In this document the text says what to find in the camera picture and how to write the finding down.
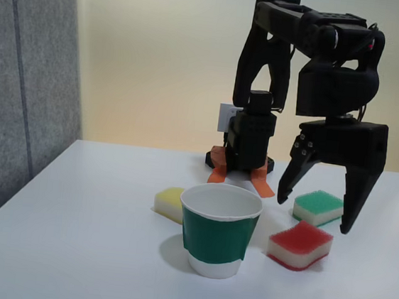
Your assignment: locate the red sponge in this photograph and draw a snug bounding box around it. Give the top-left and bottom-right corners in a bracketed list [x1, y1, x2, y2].
[265, 217, 336, 276]

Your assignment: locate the green sponge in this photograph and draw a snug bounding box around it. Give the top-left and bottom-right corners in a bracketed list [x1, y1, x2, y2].
[290, 187, 346, 232]

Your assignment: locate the white paper cup green band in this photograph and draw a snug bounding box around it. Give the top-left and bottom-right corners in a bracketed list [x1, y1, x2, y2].
[171, 178, 266, 284]

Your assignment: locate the yellow sponge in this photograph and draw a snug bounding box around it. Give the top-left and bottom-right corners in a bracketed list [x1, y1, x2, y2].
[151, 184, 187, 226]

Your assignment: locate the grey felt partition panel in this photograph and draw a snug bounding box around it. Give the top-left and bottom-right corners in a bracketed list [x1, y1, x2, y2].
[0, 0, 97, 255]

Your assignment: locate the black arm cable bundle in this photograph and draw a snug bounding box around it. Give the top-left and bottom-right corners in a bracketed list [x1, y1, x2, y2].
[278, 13, 382, 123]

